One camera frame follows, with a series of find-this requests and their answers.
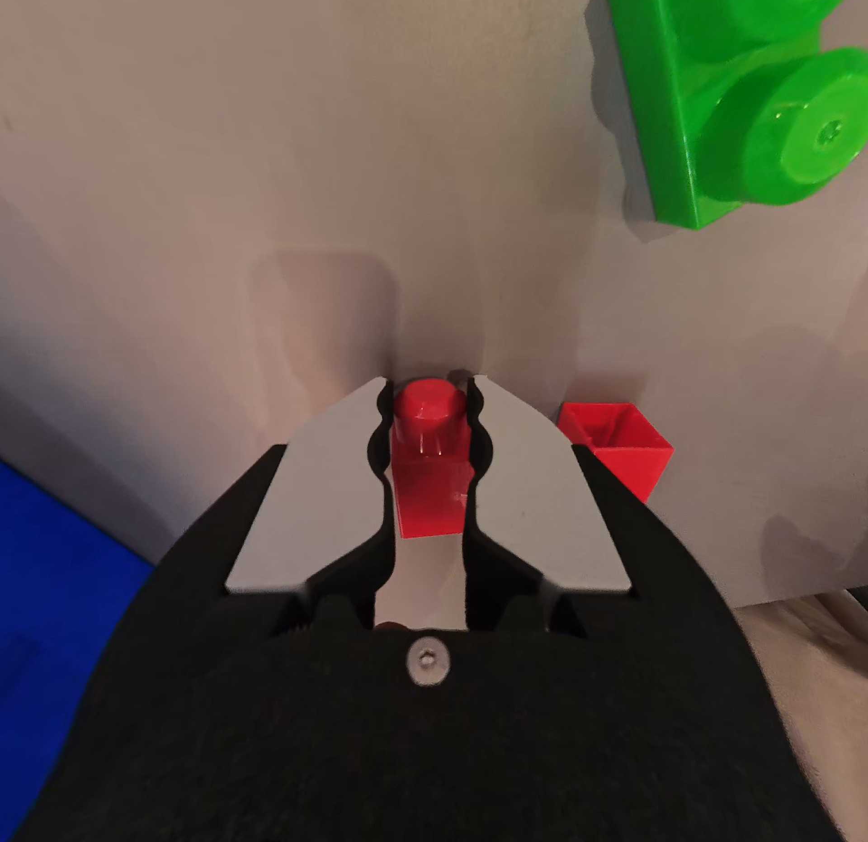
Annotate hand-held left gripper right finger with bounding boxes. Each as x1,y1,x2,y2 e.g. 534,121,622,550
464,374,636,599

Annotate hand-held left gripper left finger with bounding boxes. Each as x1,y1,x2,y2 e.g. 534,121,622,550
226,377,397,596

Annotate red toy block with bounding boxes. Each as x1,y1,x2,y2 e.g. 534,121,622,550
559,403,674,504
391,377,478,539

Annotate blue plastic bin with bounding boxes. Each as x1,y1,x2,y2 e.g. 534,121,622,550
0,456,153,823

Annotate green double toy block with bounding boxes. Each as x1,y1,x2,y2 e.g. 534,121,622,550
601,0,868,230

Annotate person's beige trousers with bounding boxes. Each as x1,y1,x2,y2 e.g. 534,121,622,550
733,587,868,842

